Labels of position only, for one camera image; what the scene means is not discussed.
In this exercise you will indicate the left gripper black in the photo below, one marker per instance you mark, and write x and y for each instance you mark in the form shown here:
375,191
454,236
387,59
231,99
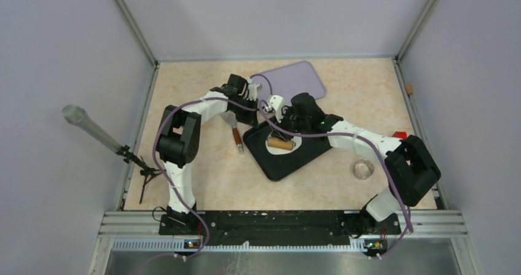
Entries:
250,118

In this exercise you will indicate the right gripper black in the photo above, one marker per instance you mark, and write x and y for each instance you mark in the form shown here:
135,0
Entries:
285,115

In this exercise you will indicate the lilac rectangular tray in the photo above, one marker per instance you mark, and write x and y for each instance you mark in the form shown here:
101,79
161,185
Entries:
290,80

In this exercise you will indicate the wooden dough roller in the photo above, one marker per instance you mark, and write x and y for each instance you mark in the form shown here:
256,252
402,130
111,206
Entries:
277,140

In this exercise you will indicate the black baking tray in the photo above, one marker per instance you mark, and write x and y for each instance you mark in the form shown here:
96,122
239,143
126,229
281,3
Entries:
276,164

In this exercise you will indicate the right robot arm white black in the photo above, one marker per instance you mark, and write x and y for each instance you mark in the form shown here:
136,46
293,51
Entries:
410,169

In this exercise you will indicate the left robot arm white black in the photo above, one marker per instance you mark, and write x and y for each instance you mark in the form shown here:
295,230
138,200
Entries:
178,137

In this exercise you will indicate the clear glass cup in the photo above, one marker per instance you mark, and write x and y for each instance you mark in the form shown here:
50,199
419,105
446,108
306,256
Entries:
362,169

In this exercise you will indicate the red yellow toy block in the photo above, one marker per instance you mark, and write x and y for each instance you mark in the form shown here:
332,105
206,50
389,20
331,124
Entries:
400,135

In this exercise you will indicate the small wooden cork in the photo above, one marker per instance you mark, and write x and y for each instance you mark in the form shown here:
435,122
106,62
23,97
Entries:
408,89

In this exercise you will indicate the grey microphone on tripod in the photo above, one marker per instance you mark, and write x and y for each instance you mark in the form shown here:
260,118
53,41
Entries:
78,117

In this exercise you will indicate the metal scraper wooden handle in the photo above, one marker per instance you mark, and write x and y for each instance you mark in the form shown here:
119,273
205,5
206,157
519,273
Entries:
230,119

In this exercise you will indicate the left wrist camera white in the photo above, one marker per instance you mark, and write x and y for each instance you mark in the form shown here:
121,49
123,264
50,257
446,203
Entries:
253,91

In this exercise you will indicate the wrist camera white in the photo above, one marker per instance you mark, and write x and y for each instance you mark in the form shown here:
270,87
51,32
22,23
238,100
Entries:
275,104
253,91

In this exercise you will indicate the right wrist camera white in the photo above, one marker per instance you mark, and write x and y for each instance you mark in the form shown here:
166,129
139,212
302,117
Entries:
275,104

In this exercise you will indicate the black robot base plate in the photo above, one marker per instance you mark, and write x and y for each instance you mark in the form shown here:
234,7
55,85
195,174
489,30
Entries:
279,228

